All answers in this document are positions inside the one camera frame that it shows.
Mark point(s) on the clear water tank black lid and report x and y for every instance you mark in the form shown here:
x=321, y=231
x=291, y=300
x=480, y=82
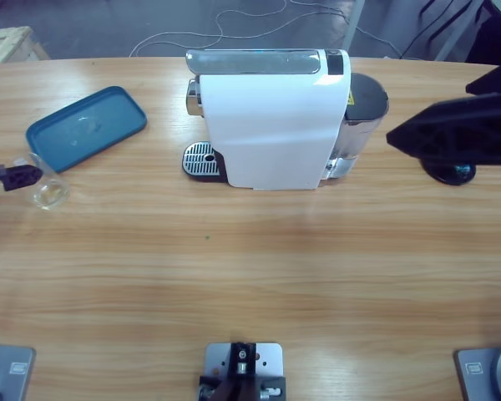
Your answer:
x=367, y=100

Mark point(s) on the blue coffee capsule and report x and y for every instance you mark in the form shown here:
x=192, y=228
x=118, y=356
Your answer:
x=463, y=168

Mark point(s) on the center metal mount plate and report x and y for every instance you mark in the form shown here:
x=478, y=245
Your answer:
x=217, y=359

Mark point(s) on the arm grey base plate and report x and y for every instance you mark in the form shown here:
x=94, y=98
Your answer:
x=484, y=372
x=8, y=372

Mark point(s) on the black chair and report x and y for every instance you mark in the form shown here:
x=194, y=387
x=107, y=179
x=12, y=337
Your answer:
x=494, y=37

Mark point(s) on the wooden crate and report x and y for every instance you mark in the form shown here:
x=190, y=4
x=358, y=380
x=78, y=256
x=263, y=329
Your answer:
x=8, y=46

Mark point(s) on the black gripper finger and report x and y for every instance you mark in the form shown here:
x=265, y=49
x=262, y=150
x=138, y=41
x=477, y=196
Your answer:
x=455, y=129
x=18, y=177
x=499, y=79

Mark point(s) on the silver coffee machine lever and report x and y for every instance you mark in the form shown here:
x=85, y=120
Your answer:
x=250, y=60

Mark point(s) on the white capsule coffee machine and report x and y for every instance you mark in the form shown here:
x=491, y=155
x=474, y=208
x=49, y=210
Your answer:
x=271, y=125

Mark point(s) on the clear drinking glass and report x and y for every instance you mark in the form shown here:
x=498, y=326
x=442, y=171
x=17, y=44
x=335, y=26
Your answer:
x=52, y=196

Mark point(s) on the black capsule holder stand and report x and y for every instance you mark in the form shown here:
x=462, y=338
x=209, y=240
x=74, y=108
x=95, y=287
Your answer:
x=442, y=175

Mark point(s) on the silver grille drip tray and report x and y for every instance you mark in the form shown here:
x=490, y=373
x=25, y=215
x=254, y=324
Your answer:
x=198, y=160

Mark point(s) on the teal plastic tray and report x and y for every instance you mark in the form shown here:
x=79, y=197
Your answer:
x=87, y=125

